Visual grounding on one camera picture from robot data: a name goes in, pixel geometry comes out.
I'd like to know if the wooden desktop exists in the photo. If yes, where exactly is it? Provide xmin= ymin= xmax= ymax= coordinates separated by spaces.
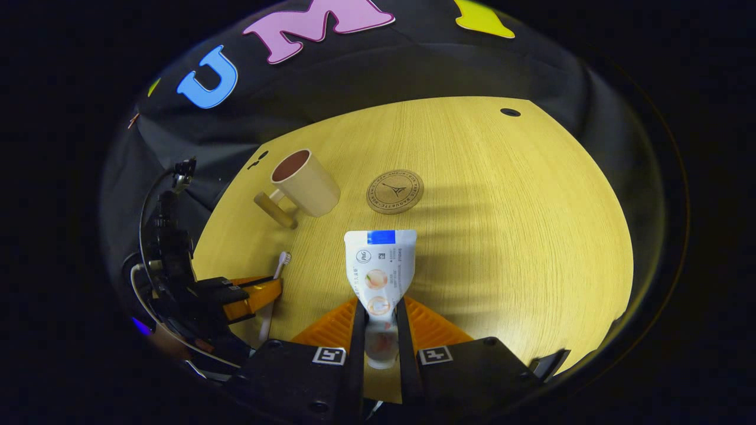
xmin=192 ymin=96 xmax=634 ymax=405

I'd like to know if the black backdrop cloth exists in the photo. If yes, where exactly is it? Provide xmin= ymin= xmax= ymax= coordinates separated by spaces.
xmin=100 ymin=0 xmax=668 ymax=308

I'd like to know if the beige cup with wooden handle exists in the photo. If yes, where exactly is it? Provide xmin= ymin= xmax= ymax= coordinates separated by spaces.
xmin=254 ymin=149 xmax=341 ymax=230

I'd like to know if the white toothbrush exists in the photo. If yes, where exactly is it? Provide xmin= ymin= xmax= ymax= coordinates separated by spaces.
xmin=259 ymin=251 xmax=292 ymax=344

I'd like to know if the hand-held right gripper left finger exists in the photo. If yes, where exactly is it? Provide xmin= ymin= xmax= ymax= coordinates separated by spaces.
xmin=224 ymin=297 xmax=370 ymax=424

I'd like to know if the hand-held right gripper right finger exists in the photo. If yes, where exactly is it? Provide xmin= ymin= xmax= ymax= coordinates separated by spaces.
xmin=395 ymin=297 xmax=544 ymax=417

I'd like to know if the round wooden coaster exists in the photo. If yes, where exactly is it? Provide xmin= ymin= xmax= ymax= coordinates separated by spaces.
xmin=366 ymin=169 xmax=425 ymax=215

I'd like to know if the white toothpaste tube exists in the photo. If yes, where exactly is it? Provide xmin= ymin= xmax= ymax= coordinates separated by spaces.
xmin=344 ymin=229 xmax=418 ymax=370

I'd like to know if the black desk edge object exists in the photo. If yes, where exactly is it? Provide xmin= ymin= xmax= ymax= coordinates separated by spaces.
xmin=530 ymin=348 xmax=571 ymax=378

